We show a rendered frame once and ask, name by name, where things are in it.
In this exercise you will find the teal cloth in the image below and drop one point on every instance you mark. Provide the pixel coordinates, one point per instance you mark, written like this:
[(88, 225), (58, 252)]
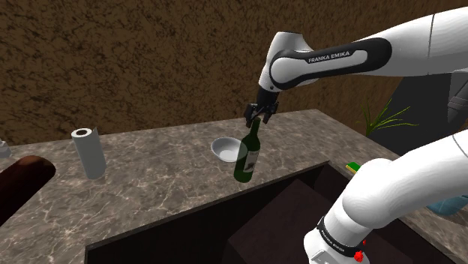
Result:
[(448, 205)]

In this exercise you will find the dark brown cylinder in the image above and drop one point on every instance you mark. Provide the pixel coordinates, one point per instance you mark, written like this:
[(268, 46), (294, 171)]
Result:
[(20, 184)]

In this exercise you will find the white bowl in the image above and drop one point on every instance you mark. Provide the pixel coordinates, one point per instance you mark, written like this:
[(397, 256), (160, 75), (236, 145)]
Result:
[(226, 149)]

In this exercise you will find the dark robot stand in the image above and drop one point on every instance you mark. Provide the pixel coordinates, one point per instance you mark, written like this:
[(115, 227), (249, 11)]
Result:
[(285, 223)]

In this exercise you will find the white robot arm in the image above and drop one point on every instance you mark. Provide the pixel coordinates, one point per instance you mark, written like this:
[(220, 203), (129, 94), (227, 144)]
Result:
[(395, 186)]

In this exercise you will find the green leafy plant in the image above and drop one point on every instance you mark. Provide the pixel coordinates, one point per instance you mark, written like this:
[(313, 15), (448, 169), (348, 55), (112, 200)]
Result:
[(376, 122)]

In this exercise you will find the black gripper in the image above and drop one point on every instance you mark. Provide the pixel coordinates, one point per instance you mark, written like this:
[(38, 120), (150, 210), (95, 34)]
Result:
[(267, 98)]

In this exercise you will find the small grey object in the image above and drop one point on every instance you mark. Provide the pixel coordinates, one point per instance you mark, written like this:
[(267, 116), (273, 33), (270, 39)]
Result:
[(3, 150)]

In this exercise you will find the green glass wine bottle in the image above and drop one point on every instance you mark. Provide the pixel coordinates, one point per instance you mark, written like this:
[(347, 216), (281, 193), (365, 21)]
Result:
[(248, 157)]

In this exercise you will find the white paper towel roll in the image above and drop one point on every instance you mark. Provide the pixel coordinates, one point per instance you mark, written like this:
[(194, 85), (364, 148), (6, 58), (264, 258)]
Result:
[(90, 153)]

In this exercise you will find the green and yellow sponge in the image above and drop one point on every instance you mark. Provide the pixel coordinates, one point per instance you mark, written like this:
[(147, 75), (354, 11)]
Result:
[(353, 168)]

